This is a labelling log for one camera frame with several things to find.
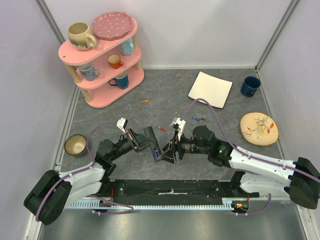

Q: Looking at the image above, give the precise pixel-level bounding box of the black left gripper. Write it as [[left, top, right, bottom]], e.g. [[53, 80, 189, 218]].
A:
[[109, 127, 158, 161]]

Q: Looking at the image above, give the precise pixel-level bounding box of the black remote control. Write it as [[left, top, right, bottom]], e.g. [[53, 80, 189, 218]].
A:
[[143, 126, 162, 162]]

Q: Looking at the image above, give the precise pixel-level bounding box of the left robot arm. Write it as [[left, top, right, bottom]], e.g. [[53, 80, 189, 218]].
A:
[[23, 126, 159, 225]]

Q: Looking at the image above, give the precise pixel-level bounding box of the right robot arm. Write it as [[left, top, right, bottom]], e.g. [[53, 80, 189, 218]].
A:
[[158, 125, 320, 210]]

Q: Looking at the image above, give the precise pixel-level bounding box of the dark teal mug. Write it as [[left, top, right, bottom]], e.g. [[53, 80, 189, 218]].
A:
[[108, 71, 129, 90]]

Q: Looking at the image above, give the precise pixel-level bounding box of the brown ceramic bowl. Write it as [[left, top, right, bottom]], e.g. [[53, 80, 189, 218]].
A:
[[64, 134, 87, 156]]

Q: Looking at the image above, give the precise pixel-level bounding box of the white square plate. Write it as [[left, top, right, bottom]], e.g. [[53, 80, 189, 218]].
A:
[[187, 71, 233, 109]]

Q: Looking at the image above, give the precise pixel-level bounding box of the pink three-tier shelf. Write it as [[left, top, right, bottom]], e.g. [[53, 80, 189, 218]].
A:
[[58, 19, 145, 108]]

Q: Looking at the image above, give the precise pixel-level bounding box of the orange mug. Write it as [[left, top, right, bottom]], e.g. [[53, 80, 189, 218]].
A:
[[107, 54, 124, 69]]

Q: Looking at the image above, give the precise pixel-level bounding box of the grey blue mug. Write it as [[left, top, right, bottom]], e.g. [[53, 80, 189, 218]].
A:
[[78, 62, 100, 81]]

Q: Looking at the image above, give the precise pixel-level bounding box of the round wooden bird plate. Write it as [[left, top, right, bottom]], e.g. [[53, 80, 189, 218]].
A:
[[239, 112, 279, 147]]

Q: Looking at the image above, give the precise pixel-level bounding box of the light blue mug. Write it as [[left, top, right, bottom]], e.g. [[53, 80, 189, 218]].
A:
[[119, 37, 135, 56]]

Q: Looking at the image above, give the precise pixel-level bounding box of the navy blue mug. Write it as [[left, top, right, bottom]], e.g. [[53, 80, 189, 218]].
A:
[[240, 76, 261, 97]]

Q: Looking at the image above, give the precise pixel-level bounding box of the beige ceramic mug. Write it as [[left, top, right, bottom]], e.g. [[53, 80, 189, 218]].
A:
[[68, 22, 98, 51]]

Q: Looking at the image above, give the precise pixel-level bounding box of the pink dotted plate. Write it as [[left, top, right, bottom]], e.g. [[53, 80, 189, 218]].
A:
[[91, 11, 133, 41]]

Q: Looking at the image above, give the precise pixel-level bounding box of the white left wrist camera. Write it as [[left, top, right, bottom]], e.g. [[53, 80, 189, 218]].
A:
[[116, 117, 128, 133]]

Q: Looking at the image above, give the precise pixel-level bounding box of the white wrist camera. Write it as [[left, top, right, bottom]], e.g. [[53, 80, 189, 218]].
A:
[[116, 117, 128, 133], [170, 117, 186, 141]]

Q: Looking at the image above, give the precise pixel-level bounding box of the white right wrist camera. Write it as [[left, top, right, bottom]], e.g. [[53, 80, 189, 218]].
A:
[[170, 117, 186, 141]]

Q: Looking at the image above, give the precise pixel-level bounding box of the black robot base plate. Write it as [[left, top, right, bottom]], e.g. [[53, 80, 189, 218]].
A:
[[97, 179, 260, 205]]

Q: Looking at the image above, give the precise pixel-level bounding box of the slotted cable duct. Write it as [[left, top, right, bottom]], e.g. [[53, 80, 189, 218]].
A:
[[65, 197, 241, 212]]

